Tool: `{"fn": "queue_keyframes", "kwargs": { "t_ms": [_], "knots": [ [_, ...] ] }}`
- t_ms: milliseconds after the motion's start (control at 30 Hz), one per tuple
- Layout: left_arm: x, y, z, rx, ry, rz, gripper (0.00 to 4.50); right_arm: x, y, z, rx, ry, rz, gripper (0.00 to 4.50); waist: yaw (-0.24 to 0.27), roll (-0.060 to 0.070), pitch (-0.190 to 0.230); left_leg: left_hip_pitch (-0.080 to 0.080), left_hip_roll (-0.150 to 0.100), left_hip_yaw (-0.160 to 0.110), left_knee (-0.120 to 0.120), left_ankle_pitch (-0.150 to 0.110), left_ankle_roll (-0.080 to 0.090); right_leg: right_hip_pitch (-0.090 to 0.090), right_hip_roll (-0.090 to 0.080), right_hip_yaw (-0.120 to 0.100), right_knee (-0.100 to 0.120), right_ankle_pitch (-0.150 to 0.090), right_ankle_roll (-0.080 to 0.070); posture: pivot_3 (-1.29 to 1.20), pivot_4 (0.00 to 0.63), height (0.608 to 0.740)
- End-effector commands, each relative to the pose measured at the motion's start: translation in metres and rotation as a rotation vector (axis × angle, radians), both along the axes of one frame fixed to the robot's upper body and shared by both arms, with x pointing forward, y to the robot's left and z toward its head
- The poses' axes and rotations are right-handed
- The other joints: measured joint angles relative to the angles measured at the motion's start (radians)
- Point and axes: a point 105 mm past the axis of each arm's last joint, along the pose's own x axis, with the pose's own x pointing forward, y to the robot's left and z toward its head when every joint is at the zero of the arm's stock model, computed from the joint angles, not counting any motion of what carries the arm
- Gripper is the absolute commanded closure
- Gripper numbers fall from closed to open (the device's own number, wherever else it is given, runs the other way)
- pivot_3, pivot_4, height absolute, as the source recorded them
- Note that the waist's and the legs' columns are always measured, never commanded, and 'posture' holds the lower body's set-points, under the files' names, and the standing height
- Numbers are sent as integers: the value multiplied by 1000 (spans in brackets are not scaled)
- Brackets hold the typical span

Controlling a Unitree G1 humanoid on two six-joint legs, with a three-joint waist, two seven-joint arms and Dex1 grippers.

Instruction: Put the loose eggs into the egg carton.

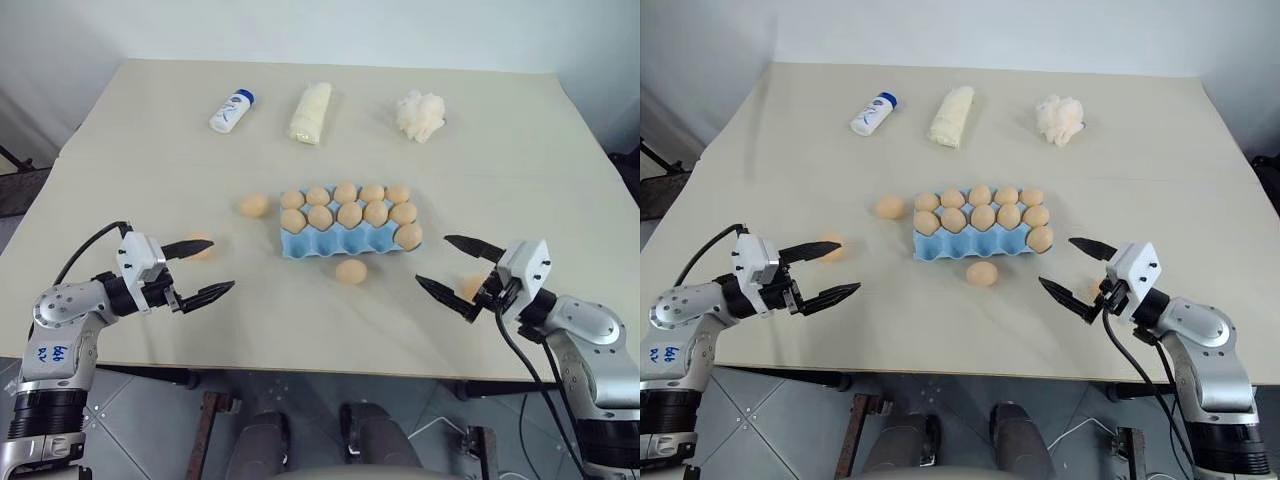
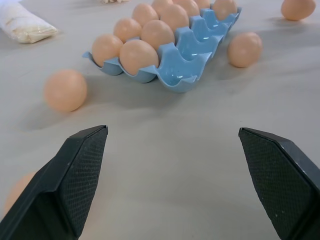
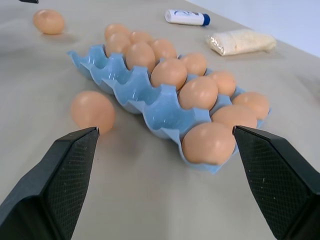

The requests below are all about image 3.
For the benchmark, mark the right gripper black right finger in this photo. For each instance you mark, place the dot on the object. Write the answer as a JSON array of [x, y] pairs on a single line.
[[277, 180]]

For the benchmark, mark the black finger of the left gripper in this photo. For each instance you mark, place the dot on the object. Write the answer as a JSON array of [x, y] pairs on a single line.
[[29, 1]]

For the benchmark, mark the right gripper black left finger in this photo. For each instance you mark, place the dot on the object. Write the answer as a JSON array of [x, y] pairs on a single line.
[[57, 180]]

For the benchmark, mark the blue plastic egg tray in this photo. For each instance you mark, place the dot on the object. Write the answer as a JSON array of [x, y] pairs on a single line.
[[150, 105]]

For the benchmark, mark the brown egg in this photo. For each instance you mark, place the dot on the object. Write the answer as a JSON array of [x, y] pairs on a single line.
[[140, 56], [225, 82], [196, 63], [115, 29], [235, 116], [93, 111], [253, 103], [141, 36], [117, 43], [48, 21], [208, 143], [165, 48], [198, 93], [169, 72]]

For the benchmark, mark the clear bag of pale grains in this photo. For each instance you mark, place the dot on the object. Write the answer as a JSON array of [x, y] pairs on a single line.
[[241, 42]]

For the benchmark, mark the white bottle with blue cap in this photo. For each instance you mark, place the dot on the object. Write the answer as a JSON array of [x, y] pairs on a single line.
[[187, 17]]

